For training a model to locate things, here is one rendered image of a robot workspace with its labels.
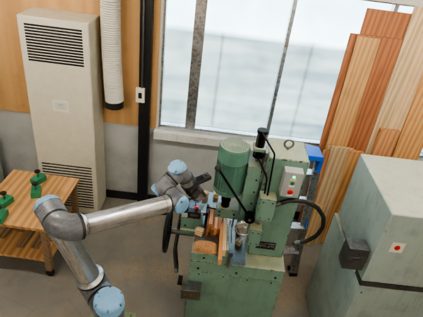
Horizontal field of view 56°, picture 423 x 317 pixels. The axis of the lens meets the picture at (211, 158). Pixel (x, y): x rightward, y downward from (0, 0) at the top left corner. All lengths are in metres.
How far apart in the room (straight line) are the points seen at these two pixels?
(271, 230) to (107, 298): 1.00
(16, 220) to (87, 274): 1.23
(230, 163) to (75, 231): 0.90
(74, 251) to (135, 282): 1.46
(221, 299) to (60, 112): 1.94
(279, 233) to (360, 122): 1.49
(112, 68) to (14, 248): 1.60
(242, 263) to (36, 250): 1.71
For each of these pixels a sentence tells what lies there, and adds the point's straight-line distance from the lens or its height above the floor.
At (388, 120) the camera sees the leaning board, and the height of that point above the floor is 1.27.
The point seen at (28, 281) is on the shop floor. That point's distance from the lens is 3.51.
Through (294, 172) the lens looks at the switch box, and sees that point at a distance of 2.11.
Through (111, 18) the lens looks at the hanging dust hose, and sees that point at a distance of 3.18.
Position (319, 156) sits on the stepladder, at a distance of 2.99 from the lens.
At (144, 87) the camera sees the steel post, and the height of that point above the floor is 1.27.
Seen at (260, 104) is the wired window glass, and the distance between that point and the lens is 3.55.
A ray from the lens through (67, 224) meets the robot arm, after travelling 1.71.
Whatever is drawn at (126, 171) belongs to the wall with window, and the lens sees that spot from 3.95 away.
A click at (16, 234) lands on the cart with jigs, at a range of 3.64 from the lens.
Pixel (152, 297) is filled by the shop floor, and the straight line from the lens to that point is 3.29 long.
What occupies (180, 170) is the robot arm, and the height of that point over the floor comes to 1.45.
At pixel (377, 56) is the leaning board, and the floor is 1.77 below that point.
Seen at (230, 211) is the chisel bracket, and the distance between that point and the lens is 2.42.
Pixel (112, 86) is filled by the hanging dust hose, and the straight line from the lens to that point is 3.34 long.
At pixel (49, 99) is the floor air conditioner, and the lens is 3.44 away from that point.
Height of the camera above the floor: 2.59
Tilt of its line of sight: 32 degrees down
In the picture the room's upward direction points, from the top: 8 degrees clockwise
